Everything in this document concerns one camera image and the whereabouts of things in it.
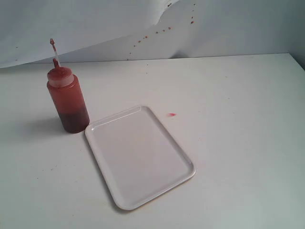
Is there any red sauce squeeze bottle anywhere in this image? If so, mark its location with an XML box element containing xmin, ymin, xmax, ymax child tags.
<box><xmin>47</xmin><ymin>39</ymin><xmax>90</xmax><ymax>134</ymax></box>

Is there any white rectangular tray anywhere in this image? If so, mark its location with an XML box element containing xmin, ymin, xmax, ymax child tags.
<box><xmin>85</xmin><ymin>105</ymin><xmax>196</xmax><ymax>210</ymax></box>

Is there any white paper backdrop sheet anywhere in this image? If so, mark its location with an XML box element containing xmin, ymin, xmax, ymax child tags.
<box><xmin>0</xmin><ymin>0</ymin><xmax>305</xmax><ymax>68</ymax></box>

